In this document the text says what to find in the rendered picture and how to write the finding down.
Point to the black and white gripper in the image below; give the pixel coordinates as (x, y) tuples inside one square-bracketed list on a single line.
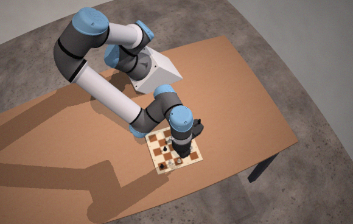
[(182, 147)]

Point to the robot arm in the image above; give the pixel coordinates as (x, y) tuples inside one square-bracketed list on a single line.
[(89, 28)]

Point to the brown and cream chessboard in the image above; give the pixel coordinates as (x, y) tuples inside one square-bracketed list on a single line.
[(157, 140)]

